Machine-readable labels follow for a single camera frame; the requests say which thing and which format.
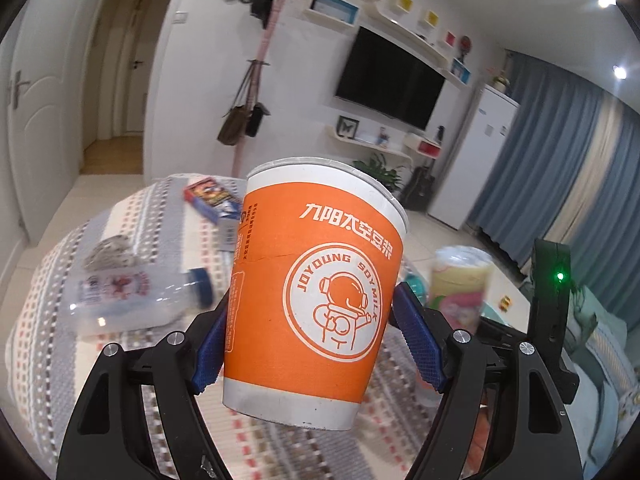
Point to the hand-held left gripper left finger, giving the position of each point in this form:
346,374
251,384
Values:
210,355

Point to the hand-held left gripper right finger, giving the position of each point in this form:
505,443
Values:
417,335

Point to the yellow plastic drink cup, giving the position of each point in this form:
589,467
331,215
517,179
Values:
460,285

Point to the clear plastic bottle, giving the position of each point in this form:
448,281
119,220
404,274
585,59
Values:
125,305

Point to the orange paper cup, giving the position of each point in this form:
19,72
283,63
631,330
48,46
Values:
300,285

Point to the grey patterned wrapper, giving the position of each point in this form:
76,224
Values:
110,252

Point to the blue and red snack box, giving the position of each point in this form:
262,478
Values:
212,200

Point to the colourful cube toy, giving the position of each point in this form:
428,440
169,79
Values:
506,304

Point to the teal sofa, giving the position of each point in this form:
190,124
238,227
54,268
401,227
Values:
605,340

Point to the blue curtain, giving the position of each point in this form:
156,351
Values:
620,220
530,160

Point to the cream curtain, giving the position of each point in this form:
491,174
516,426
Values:
590,185

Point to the black guitar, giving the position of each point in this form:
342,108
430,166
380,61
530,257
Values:
417,192

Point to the striped blanket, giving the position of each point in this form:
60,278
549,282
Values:
50,360

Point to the green potted plant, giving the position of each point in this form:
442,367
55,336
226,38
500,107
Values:
380,172

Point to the white refrigerator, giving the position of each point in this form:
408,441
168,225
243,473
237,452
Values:
475,160

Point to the small colourful figurine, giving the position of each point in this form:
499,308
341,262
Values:
384,136

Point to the small black bottle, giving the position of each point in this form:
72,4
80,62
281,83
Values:
440,134

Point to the brown hanging bag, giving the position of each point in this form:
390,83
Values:
232,125

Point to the black hanging bag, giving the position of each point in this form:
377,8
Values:
256,119

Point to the white room door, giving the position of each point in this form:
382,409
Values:
50,160

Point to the black flat television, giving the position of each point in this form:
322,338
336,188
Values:
390,77

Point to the white hallway door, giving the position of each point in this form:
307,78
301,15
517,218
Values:
134,100

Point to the pink coat stand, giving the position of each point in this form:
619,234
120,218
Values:
260,60

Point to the blue framed picture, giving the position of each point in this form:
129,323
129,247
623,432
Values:
334,6

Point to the curved white wall shelf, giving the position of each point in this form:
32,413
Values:
370,144

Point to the butterfly picture frame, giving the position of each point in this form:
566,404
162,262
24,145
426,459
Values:
346,126

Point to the blue wall cube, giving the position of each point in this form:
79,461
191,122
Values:
460,70

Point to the red wall cube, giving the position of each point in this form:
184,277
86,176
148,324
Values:
450,38

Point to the yellow wall cube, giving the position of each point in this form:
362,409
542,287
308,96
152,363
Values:
403,3
430,18

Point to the white light switch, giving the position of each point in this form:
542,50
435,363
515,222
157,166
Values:
180,17

